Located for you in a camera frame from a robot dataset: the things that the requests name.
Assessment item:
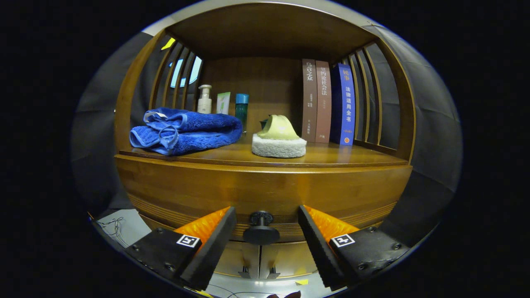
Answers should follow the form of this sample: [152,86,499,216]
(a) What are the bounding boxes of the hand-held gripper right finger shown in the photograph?
[298,205,410,290]

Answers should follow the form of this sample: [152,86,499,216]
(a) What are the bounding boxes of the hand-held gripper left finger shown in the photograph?
[124,206,237,291]

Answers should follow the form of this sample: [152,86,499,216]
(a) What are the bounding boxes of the wooden drawer with black knob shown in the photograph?
[114,154,413,245]

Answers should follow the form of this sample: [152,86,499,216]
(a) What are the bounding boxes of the yellow brush with white sponge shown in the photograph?
[251,114,307,159]

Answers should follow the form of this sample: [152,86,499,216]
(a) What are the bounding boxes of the wooden cabinet door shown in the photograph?
[215,241,260,279]
[260,242,319,279]

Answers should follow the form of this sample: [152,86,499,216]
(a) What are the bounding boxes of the wooden countertop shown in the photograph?
[119,141,408,168]

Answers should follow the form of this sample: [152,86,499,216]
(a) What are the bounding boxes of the wooden cabinet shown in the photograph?
[114,2,417,280]

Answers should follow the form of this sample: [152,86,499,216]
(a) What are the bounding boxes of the blue folded towel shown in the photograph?
[129,108,243,156]

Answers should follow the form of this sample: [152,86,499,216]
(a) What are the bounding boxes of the teal bottle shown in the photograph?
[235,93,250,134]

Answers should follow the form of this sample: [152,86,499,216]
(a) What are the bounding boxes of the white pump bottle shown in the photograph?
[197,84,212,114]

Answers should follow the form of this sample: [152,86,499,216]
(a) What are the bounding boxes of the white green tube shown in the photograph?
[216,91,231,115]

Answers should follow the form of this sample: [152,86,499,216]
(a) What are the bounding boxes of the blue book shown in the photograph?
[330,63,356,146]

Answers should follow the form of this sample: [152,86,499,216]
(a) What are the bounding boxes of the reddish brown book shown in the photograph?
[315,60,332,144]

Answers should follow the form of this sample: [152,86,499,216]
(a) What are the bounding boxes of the dark brown book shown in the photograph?
[301,58,318,143]

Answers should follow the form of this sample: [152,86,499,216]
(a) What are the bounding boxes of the thin floor cable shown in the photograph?
[97,217,125,249]

